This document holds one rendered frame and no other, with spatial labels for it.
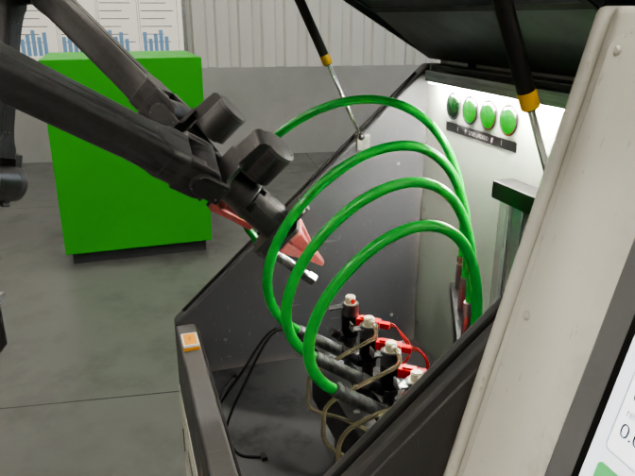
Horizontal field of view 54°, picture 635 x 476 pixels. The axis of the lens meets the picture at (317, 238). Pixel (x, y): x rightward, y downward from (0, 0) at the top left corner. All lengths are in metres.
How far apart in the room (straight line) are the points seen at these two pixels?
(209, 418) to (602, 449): 0.63
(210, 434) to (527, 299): 0.54
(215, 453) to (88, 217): 3.42
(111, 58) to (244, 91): 6.19
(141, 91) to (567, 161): 0.75
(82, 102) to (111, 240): 3.53
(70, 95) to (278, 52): 6.64
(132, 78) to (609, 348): 0.88
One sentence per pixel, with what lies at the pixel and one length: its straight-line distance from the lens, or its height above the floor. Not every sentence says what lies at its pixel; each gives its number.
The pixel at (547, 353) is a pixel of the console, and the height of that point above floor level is 1.25.
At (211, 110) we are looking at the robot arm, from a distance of 1.09.
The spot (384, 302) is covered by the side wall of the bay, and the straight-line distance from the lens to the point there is 1.42.
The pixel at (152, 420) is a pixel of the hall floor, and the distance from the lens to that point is 2.71.
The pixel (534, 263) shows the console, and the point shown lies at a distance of 0.64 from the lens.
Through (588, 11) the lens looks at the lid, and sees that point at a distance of 0.75.
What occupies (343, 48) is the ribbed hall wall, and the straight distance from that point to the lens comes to 7.54.
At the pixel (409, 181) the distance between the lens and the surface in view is 0.80.
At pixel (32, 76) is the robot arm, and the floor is 1.48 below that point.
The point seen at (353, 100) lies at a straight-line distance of 1.00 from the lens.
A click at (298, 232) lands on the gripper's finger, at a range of 0.94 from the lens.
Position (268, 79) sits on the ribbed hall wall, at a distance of 7.37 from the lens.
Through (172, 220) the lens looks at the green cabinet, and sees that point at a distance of 4.31.
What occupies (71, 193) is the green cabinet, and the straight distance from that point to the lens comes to 4.24.
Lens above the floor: 1.54
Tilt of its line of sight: 20 degrees down
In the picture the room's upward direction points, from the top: straight up
